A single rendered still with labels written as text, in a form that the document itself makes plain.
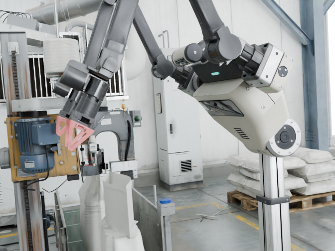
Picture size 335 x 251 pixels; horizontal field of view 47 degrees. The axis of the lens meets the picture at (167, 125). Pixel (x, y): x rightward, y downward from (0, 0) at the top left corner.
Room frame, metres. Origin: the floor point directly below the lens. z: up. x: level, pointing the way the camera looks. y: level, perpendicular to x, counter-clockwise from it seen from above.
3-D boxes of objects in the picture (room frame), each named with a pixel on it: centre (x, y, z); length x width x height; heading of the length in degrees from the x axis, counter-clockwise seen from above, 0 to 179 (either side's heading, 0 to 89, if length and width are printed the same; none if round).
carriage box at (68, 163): (1.99, 0.66, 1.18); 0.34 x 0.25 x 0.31; 108
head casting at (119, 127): (2.13, 0.35, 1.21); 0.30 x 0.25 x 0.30; 18
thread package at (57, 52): (1.81, 0.47, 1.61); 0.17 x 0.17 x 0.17
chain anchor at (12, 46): (1.89, 0.73, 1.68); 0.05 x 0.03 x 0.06; 108
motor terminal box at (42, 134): (1.68, 0.54, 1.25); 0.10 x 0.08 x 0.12; 133
